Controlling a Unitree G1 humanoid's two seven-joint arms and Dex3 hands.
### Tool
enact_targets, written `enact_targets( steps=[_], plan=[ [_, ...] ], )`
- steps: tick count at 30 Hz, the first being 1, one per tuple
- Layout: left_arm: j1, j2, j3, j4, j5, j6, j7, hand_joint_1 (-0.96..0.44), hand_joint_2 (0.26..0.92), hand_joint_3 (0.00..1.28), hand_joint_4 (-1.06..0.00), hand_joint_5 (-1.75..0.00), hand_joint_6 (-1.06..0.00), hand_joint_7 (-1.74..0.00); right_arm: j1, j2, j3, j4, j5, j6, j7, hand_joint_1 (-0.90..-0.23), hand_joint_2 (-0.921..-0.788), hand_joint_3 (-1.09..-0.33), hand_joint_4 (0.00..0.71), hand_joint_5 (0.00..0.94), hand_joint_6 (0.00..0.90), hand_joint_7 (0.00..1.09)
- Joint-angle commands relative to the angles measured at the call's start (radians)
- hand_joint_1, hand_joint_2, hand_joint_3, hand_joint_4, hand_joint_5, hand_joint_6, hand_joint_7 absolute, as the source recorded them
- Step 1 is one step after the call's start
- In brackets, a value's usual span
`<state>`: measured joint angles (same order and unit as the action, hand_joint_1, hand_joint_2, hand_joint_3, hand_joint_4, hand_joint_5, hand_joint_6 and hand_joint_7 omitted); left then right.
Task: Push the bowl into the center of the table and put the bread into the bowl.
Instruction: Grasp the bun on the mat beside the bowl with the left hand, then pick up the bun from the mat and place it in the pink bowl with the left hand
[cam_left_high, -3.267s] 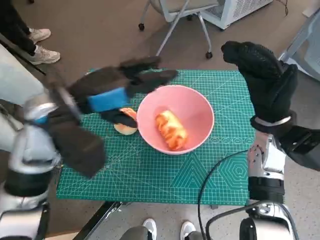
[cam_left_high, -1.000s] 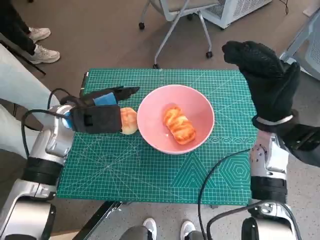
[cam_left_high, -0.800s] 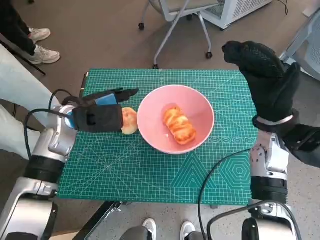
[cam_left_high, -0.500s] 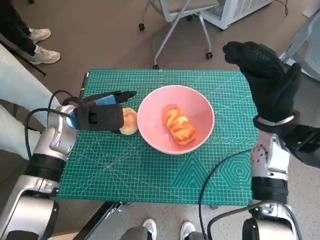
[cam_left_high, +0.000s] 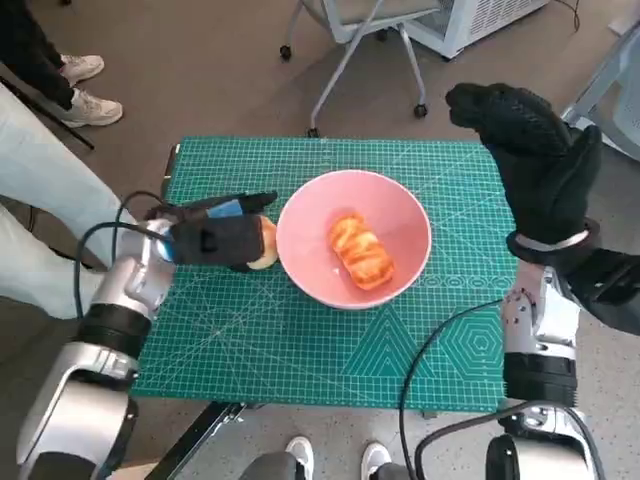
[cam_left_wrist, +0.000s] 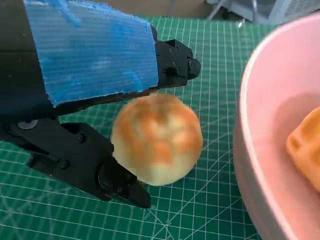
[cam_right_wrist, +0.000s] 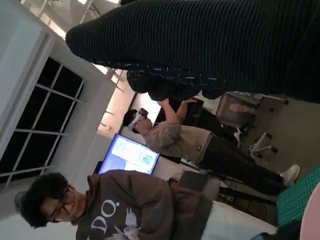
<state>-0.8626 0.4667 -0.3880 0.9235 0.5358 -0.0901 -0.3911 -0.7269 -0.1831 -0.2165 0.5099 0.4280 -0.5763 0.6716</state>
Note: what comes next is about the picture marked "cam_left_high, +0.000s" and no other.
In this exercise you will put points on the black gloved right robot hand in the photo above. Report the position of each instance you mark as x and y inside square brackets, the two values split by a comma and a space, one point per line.
[545, 180]

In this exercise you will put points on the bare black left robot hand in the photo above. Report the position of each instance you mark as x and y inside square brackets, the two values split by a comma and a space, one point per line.
[225, 206]

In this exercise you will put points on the round toy bread bun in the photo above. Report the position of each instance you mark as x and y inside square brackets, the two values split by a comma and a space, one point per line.
[269, 245]

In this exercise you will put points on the pink bowl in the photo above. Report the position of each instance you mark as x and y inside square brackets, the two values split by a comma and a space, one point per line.
[310, 225]

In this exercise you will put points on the long twisted toy bread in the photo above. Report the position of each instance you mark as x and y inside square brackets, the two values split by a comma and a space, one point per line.
[360, 250]

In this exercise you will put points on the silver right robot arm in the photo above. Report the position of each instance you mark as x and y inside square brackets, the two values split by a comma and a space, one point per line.
[545, 320]

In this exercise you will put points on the white mesh chair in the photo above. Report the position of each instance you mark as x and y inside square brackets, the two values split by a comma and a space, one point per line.
[627, 105]

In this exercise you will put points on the green cutting mat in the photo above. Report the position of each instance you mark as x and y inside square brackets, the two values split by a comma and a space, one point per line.
[280, 350]

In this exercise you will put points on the person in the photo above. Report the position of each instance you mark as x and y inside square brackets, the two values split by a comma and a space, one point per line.
[50, 175]
[25, 50]
[300, 455]

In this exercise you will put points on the black stand leg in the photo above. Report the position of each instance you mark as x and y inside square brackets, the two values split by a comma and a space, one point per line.
[50, 117]

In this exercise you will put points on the grey office chair on castors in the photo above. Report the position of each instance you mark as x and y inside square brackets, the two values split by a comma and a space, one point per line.
[380, 12]

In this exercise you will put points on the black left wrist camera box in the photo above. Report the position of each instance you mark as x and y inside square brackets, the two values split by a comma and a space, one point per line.
[225, 245]

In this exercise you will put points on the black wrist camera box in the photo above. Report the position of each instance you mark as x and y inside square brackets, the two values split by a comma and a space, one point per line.
[615, 290]
[225, 245]

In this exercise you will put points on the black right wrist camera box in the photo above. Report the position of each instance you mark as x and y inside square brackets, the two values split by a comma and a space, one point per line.
[615, 290]

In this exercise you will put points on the black metal table rail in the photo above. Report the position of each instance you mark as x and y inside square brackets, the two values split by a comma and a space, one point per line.
[200, 435]

